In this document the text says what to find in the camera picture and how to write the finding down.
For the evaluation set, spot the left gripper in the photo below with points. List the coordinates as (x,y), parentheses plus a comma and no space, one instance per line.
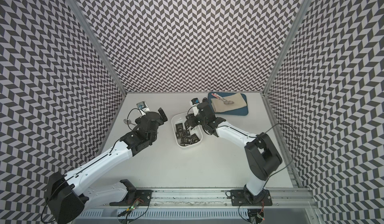
(163,116)

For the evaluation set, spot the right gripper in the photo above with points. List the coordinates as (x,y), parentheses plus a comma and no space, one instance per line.
(192,120)

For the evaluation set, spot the white plastic storage box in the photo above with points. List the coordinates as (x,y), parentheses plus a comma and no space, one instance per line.
(181,118)

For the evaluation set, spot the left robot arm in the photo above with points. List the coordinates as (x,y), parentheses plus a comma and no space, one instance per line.
(68,195)

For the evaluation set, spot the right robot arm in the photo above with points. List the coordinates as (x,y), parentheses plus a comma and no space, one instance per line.
(262,155)

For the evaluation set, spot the beige folded cloth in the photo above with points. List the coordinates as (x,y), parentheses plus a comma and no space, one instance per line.
(223,104)

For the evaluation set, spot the silver spoon on table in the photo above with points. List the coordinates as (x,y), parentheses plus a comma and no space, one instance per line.
(129,122)

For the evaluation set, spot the blue tray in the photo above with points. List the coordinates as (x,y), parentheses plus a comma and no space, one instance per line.
(239,112)

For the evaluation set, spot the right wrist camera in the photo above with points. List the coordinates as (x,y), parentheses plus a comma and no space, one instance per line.
(195,102)

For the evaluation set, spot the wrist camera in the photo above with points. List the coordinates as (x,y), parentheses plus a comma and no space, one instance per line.
(142,107)
(195,102)

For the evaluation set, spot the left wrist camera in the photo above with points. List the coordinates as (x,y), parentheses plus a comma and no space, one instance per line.
(142,107)

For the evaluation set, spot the red handled utensil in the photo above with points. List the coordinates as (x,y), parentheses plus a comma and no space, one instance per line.
(225,101)

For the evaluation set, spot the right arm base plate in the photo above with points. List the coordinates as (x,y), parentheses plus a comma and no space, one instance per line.
(246,198)

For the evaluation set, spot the aluminium front rail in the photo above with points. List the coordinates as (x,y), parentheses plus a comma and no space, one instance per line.
(200,198)

